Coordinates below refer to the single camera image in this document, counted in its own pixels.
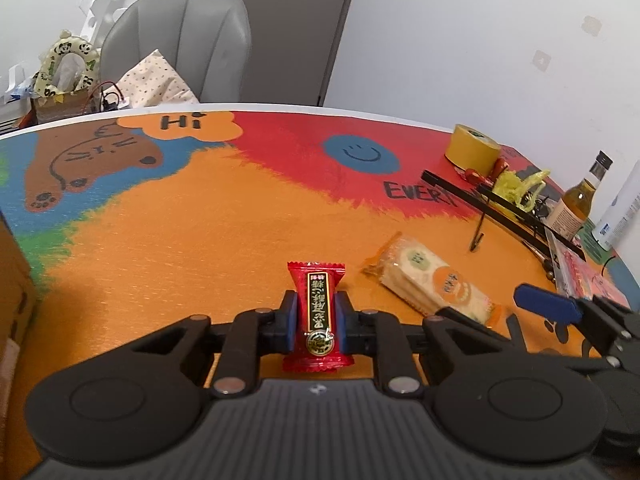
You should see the red candy bar packet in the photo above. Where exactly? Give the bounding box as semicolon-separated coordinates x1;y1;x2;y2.
283;261;355;374

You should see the red packet in clear bag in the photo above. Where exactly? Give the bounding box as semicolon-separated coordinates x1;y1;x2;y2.
546;229;630;309

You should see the beige cracker package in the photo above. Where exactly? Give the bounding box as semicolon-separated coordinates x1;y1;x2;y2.
362;232;497;326

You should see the black metal rack rod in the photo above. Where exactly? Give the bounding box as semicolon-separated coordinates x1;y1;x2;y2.
421;170;586;261

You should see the small brown glass bottle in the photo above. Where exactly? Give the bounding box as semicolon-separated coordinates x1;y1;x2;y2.
546;151;613;240

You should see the white spray can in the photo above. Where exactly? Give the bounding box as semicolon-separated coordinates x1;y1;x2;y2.
591;162;640;250

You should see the yellow hair claw clip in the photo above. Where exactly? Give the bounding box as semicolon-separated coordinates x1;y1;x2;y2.
494;169;550;212

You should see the colourful cartoon table mat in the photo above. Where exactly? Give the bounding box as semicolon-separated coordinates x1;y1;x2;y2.
0;109;640;478

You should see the yellow tape roll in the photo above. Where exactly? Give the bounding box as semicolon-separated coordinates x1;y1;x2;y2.
445;124;501;177

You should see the dotted beige cushion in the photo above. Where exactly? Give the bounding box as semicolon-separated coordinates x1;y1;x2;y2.
115;49;198;108

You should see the cardboard box on table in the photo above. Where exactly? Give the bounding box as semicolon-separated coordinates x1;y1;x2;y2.
0;216;37;452

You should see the grey chair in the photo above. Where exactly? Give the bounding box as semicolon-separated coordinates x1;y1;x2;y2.
100;0;252;103

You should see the grey door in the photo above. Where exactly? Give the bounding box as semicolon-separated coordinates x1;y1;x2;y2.
241;0;350;106

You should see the cardboard box on floor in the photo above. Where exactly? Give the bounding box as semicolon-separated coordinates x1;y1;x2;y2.
32;89;101;124

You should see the panda pattern neck pillow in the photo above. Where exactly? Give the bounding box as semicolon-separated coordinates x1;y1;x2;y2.
32;30;100;98

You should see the white charger with cables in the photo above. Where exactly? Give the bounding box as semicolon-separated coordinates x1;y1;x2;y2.
86;80;130;113

